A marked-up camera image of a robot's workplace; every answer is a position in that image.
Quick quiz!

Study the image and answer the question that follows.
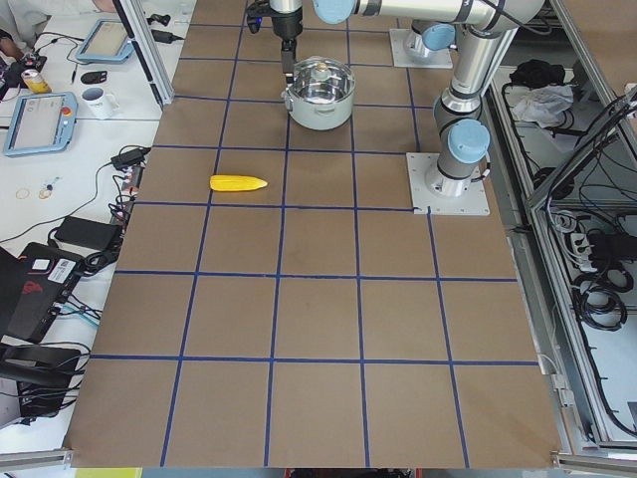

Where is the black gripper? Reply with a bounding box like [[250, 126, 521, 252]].
[[269, 0, 303, 84]]

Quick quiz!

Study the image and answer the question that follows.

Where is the yellow corn cob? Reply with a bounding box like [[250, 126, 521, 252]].
[[209, 174, 268, 192]]

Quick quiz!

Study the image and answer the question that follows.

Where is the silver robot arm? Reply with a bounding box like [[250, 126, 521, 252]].
[[403, 20, 456, 69], [313, 1, 542, 197]]

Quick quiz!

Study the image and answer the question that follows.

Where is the light green electric pot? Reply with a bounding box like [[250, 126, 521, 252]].
[[282, 56, 356, 130]]

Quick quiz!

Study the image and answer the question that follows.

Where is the far blue teach pendant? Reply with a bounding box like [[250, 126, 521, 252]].
[[76, 19, 133, 64]]

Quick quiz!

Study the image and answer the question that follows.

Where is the blue teach pendant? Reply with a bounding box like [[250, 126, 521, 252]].
[[76, 19, 133, 64], [3, 92, 78, 157]]

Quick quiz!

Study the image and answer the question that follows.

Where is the white mug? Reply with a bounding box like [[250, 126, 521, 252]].
[[82, 87, 120, 120]]

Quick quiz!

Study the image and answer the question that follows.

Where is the black computer mouse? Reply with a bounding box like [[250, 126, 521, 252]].
[[80, 71, 107, 85]]

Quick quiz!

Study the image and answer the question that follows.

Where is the white power strip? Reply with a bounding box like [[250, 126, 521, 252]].
[[108, 164, 144, 227]]

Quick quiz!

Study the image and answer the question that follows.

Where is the black cloth bundle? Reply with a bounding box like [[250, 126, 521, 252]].
[[510, 59, 565, 89]]

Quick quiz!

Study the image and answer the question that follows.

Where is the yellow drink can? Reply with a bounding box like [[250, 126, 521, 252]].
[[21, 69, 52, 95]]

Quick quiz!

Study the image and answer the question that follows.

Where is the near blue teach pendant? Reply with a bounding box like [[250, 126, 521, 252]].
[[3, 92, 78, 157]]

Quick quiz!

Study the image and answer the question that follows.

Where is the white crumpled cloth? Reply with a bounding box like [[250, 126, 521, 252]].
[[512, 85, 573, 127]]

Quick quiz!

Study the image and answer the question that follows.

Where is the black power brick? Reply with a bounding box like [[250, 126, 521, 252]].
[[54, 216, 122, 251]]

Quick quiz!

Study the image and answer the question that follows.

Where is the black laptop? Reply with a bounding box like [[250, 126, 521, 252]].
[[1, 242, 84, 344]]

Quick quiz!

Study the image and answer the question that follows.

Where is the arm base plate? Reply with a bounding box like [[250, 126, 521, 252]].
[[406, 152, 490, 216], [389, 24, 455, 69]]

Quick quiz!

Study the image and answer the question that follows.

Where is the aluminium frame post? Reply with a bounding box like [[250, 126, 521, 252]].
[[113, 0, 174, 109]]

